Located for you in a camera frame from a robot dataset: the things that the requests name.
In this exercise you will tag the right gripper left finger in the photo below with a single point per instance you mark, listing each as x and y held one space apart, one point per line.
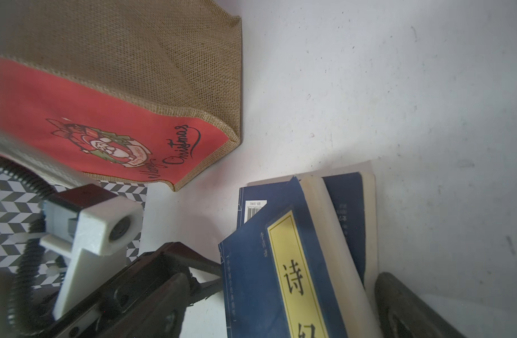
160 315

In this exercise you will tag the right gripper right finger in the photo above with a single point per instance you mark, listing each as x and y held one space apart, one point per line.
403 314

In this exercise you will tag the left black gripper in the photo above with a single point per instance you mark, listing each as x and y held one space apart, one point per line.
134 284

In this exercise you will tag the blue book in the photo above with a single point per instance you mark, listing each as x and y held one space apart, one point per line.
288 272

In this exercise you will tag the blue book barcode back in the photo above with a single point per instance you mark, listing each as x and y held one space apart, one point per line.
352 190

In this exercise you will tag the red burlap canvas bag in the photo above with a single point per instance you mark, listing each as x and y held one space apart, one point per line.
122 91

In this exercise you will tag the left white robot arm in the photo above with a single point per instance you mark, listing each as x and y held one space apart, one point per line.
36 284

